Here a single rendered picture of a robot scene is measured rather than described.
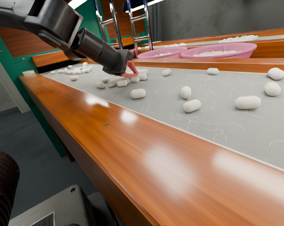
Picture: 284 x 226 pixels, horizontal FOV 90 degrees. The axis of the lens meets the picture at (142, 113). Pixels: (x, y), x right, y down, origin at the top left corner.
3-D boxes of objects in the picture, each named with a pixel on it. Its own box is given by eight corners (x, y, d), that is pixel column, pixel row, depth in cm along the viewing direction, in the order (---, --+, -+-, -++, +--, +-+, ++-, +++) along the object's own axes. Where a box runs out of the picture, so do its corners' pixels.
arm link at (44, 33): (39, 32, 26) (57, -6, 27) (29, 43, 34) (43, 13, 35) (94, 67, 35) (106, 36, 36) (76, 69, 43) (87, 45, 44)
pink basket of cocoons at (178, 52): (182, 76, 65) (181, 54, 60) (131, 77, 77) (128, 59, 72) (191, 62, 85) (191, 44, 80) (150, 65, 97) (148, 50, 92)
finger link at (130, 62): (131, 65, 51) (110, 51, 44) (145, 65, 46) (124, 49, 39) (125, 83, 51) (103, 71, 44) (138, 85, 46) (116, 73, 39)
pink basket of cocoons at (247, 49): (237, 87, 45) (243, 55, 41) (169, 79, 64) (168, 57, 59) (259, 65, 60) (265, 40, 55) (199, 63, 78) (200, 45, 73)
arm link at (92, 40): (75, 45, 30) (83, 20, 31) (64, 50, 35) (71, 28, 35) (103, 61, 35) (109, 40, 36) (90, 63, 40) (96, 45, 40)
